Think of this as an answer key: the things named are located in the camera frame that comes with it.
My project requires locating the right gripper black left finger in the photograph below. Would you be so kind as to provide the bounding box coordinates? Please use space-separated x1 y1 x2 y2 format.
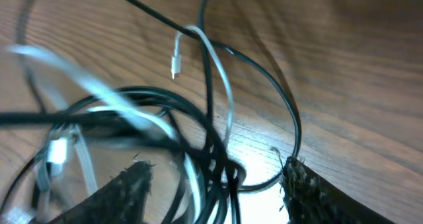
49 161 153 224

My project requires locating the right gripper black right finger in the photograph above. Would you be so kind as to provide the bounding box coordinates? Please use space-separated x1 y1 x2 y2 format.
282 157 393 224

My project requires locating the white USB cable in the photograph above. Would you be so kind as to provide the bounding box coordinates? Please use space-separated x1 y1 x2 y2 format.
0 24 235 224

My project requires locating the black USB cable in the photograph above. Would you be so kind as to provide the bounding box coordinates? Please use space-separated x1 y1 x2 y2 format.
0 0 302 224

